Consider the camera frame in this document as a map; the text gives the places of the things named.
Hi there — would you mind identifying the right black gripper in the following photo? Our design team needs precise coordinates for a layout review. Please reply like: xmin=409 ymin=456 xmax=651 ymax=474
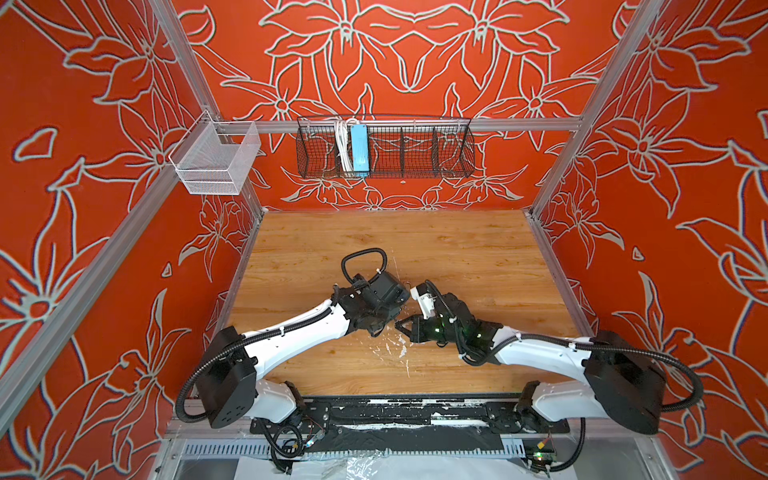
xmin=391 ymin=315 xmax=466 ymax=348

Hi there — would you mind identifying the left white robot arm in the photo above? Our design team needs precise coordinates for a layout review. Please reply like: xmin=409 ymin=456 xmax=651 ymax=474
xmin=174 ymin=247 xmax=410 ymax=429

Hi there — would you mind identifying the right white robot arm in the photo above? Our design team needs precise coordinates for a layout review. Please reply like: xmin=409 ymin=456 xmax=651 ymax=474
xmin=395 ymin=290 xmax=703 ymax=435

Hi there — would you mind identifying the light blue box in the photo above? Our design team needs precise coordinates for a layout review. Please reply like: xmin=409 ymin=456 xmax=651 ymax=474
xmin=350 ymin=123 xmax=370 ymax=177

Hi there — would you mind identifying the clear plastic bin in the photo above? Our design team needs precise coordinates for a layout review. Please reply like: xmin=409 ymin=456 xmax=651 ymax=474
xmin=169 ymin=120 xmax=261 ymax=196

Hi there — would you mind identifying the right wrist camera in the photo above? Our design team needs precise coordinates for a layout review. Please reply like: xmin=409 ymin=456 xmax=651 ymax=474
xmin=410 ymin=282 xmax=436 ymax=320

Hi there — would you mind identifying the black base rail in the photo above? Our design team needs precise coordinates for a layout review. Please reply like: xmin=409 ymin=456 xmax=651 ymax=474
xmin=251 ymin=393 xmax=571 ymax=453

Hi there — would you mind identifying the white cable duct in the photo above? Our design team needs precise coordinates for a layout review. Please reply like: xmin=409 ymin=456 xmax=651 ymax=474
xmin=178 ymin=438 xmax=526 ymax=461

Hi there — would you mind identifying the black wire basket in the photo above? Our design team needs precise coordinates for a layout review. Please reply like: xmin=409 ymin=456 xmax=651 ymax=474
xmin=295 ymin=114 xmax=477 ymax=180

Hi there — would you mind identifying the white cable bundle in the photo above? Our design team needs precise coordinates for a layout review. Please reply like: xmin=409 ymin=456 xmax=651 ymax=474
xmin=333 ymin=118 xmax=354 ymax=175

